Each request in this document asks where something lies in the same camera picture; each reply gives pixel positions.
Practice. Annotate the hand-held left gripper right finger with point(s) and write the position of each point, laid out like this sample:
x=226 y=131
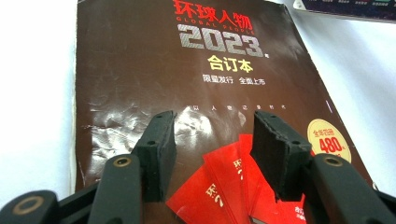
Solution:
x=280 y=155

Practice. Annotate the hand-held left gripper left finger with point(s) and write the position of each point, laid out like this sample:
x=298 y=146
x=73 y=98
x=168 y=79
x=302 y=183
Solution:
x=155 y=155

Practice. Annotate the brown magazine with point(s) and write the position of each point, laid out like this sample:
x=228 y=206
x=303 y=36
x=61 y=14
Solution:
x=140 y=62

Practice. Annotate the white board sheet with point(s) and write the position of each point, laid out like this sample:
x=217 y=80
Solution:
x=31 y=93

